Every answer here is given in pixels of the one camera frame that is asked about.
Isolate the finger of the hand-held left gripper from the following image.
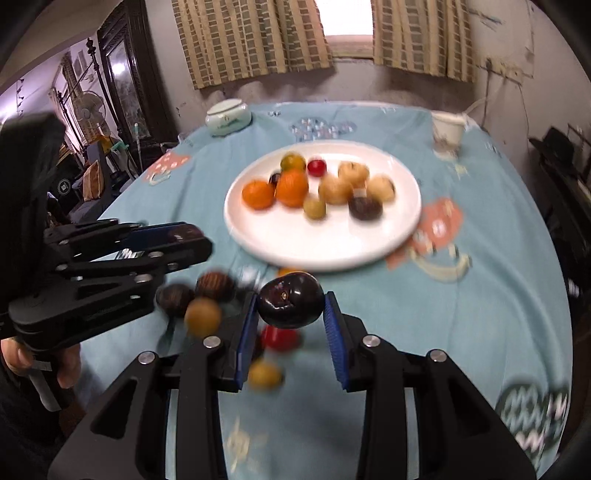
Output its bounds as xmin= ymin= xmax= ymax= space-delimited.
xmin=46 ymin=236 xmax=214 ymax=347
xmin=44 ymin=220 xmax=205 ymax=259

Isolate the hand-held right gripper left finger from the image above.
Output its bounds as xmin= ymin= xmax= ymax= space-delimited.
xmin=48 ymin=293 xmax=259 ymax=480

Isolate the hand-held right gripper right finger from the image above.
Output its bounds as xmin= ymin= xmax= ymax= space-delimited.
xmin=323 ymin=291 xmax=536 ymax=480

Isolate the white oval plate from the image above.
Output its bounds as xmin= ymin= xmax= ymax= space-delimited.
xmin=224 ymin=141 xmax=423 ymax=273

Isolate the orange mandarin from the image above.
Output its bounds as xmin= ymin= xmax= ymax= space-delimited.
xmin=276 ymin=169 xmax=310 ymax=208
xmin=242 ymin=180 xmax=276 ymax=212

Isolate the small yellow longan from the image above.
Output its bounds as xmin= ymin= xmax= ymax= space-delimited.
xmin=248 ymin=359 xmax=283 ymax=392
xmin=302 ymin=195 xmax=328 ymax=221

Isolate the dark brown water chestnut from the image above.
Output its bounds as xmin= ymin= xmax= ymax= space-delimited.
xmin=195 ymin=271 xmax=236 ymax=303
xmin=154 ymin=283 xmax=195 ymax=319
xmin=348 ymin=195 xmax=384 ymax=222

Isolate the pale yellow plum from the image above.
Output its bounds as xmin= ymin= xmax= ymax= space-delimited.
xmin=318 ymin=176 xmax=354 ymax=206
xmin=338 ymin=161 xmax=370 ymax=185
xmin=184 ymin=296 xmax=222 ymax=339
xmin=366 ymin=175 xmax=396 ymax=203

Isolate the person's left hand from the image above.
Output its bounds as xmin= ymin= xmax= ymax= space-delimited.
xmin=0 ymin=339 xmax=83 ymax=389

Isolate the brown cushion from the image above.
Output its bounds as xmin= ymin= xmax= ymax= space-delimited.
xmin=83 ymin=161 xmax=103 ymax=201

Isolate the standing electric fan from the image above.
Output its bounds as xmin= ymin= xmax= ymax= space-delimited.
xmin=76 ymin=90 xmax=107 ymax=139

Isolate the teal heart-print tablecloth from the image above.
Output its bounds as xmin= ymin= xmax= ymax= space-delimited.
xmin=74 ymin=102 xmax=573 ymax=480

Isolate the dark wooden mirror cabinet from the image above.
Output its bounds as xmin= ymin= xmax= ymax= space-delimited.
xmin=97 ymin=0 xmax=178 ymax=144

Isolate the pale green lidded ceramic jar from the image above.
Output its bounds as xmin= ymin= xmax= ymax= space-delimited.
xmin=205 ymin=99 xmax=252 ymax=138

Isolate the checked beige curtain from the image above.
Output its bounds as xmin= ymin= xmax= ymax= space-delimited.
xmin=372 ymin=0 xmax=476 ymax=84
xmin=172 ymin=0 xmax=334 ymax=90

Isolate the white paper cup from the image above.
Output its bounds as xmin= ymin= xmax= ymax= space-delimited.
xmin=431 ymin=112 xmax=467 ymax=153

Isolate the black hat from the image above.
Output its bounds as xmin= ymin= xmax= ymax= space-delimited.
xmin=529 ymin=127 xmax=583 ymax=167

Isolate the bright window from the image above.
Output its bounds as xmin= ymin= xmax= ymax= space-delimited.
xmin=315 ymin=0 xmax=374 ymax=38

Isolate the white power cable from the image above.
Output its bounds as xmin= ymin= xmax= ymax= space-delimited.
xmin=462 ymin=95 xmax=490 ymax=116

